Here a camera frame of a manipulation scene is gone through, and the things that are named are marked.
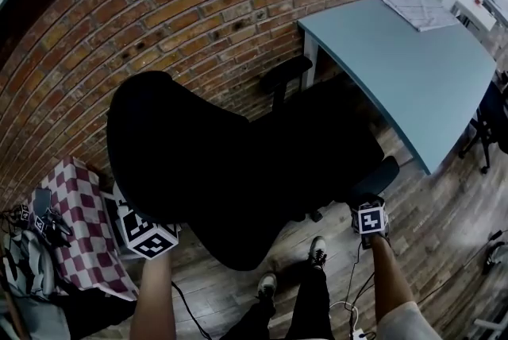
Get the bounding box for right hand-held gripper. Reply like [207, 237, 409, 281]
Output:
[350, 193, 391, 249]

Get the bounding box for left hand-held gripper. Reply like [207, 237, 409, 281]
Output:
[112, 180, 179, 261]

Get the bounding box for black office chair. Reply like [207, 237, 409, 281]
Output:
[106, 56, 401, 272]
[458, 70, 508, 175]

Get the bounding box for person's left forearm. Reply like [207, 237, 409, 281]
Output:
[129, 249, 177, 340]

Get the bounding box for person's right forearm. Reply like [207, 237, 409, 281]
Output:
[369, 233, 441, 340]

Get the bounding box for light blue desk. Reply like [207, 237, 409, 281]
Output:
[296, 0, 498, 176]

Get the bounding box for person's right shoe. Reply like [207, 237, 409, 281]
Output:
[307, 235, 329, 270]

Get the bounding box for person's shoe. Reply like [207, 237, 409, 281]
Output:
[256, 272, 278, 302]
[307, 235, 329, 270]

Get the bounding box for red white checkered cloth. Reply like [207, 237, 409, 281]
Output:
[24, 155, 139, 302]

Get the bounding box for person's right leg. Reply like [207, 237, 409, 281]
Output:
[283, 265, 333, 340]

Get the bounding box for person's leg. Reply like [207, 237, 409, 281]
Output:
[283, 265, 333, 340]
[219, 296, 277, 340]

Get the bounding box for spare hand-held gripper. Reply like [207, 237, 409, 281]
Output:
[3, 187, 73, 248]

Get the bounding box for person's left shoe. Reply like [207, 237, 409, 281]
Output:
[256, 272, 278, 302]

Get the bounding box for black white patterned cloth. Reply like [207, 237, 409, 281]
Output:
[0, 229, 60, 299]

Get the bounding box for person's left leg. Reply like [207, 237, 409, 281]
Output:
[219, 296, 277, 340]

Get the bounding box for white papers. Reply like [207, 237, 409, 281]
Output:
[379, 0, 461, 33]

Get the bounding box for black cable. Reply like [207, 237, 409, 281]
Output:
[171, 280, 207, 340]

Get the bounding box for white cable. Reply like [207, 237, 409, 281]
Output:
[329, 300, 360, 331]

